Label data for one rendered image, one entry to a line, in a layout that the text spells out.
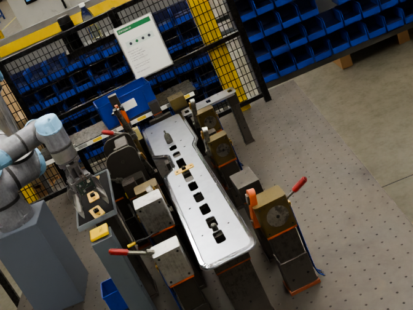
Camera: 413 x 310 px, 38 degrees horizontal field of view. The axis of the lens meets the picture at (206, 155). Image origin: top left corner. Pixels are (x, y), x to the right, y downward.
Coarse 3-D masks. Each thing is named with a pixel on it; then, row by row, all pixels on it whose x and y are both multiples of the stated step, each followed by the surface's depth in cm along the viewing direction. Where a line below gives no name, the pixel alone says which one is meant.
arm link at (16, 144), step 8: (0, 136) 186; (16, 136) 186; (0, 144) 184; (8, 144) 184; (16, 144) 185; (24, 144) 186; (0, 152) 182; (8, 152) 183; (16, 152) 185; (24, 152) 187; (0, 160) 182; (8, 160) 184; (16, 160) 187; (0, 168) 184
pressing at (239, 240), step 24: (168, 120) 297; (168, 144) 270; (192, 144) 260; (192, 168) 238; (168, 192) 228; (192, 192) 221; (216, 192) 213; (192, 216) 205; (216, 216) 199; (240, 216) 194; (192, 240) 191; (240, 240) 181; (216, 264) 176
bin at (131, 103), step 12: (132, 84) 324; (144, 84) 310; (120, 96) 324; (132, 96) 310; (144, 96) 312; (96, 108) 308; (108, 108) 308; (132, 108) 312; (144, 108) 314; (108, 120) 310
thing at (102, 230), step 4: (104, 224) 190; (96, 228) 189; (100, 228) 188; (104, 228) 187; (92, 232) 188; (96, 232) 187; (100, 232) 186; (104, 232) 185; (108, 232) 185; (92, 236) 186; (96, 236) 185; (100, 236) 185; (92, 240) 185
